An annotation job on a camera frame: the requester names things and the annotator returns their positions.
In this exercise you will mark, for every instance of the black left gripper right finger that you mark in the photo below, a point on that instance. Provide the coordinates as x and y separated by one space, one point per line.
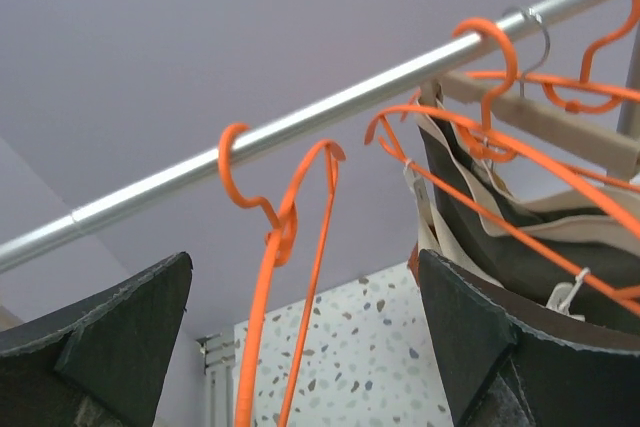
507 361

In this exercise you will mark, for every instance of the beige hanging underwear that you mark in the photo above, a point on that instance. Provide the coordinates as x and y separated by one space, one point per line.
500 197

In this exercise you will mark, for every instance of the orange hanger with clothes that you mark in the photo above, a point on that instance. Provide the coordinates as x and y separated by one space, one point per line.
488 144

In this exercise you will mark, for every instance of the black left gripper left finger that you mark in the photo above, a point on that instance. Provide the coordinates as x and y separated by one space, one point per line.
101 361

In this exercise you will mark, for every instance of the orange hanging underwear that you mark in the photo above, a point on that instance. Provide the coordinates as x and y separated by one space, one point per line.
413 262

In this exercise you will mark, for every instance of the wooden clip hanger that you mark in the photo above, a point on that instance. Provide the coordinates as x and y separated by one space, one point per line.
554 125

